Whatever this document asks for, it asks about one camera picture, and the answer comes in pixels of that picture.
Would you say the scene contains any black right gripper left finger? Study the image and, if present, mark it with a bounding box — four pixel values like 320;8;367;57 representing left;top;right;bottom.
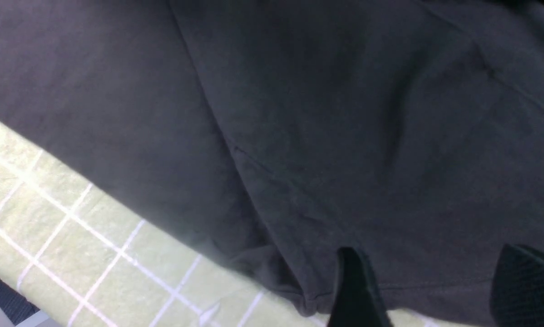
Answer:
327;247;393;327

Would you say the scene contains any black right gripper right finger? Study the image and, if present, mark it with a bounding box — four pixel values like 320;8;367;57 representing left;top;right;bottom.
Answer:
490;244;544;327

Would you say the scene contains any green checkered table mat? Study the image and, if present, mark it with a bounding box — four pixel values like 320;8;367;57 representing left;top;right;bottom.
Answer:
0;110;477;327

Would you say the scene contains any gray long-sleeve top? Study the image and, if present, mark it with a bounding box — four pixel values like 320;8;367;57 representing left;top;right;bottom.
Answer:
0;0;544;327

